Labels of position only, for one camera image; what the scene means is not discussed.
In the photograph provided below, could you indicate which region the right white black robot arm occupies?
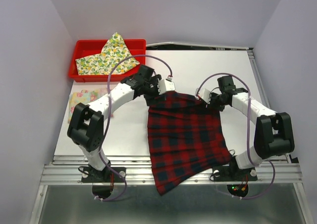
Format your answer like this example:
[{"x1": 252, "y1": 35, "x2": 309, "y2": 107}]
[{"x1": 200, "y1": 75, "x2": 295, "y2": 181}]

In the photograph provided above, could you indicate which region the aluminium right side rail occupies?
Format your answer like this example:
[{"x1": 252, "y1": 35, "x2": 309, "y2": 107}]
[{"x1": 247, "y1": 48, "x2": 299, "y2": 164}]

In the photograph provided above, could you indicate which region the pastel floral folded skirt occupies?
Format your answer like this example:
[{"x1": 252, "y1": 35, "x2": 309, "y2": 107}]
[{"x1": 67, "y1": 88, "x2": 107, "y2": 123}]

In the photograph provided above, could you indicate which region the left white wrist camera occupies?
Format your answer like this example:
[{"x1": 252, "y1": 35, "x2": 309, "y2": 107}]
[{"x1": 158, "y1": 78, "x2": 175, "y2": 95}]

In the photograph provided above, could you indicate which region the lemon print skirt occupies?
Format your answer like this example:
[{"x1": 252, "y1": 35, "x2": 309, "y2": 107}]
[{"x1": 75, "y1": 32, "x2": 140, "y2": 75}]

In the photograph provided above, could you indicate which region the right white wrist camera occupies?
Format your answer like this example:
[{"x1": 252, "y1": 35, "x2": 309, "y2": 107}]
[{"x1": 196, "y1": 88, "x2": 211, "y2": 105}]

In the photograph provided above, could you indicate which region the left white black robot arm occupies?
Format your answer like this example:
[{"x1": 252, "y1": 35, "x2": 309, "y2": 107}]
[{"x1": 67, "y1": 65, "x2": 162, "y2": 182}]

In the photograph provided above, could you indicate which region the red plastic bin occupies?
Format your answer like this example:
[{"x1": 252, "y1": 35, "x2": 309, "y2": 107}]
[{"x1": 68, "y1": 39, "x2": 146, "y2": 83}]

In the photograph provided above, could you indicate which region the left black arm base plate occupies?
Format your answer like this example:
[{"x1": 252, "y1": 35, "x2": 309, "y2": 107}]
[{"x1": 78, "y1": 166, "x2": 126, "y2": 183}]

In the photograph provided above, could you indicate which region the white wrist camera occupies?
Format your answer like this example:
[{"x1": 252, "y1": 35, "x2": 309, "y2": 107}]
[
  {"x1": 196, "y1": 88, "x2": 211, "y2": 105},
  {"x1": 158, "y1": 78, "x2": 175, "y2": 95}
]

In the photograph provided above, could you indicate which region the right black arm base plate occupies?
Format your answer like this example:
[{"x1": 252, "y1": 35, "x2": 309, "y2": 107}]
[{"x1": 212, "y1": 166, "x2": 258, "y2": 182}]

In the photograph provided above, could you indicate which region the red navy plaid skirt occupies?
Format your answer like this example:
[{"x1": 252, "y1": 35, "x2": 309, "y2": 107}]
[{"x1": 147, "y1": 92, "x2": 232, "y2": 196}]

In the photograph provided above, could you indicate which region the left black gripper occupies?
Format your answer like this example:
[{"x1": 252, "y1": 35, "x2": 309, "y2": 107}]
[{"x1": 143, "y1": 74, "x2": 166, "y2": 106}]

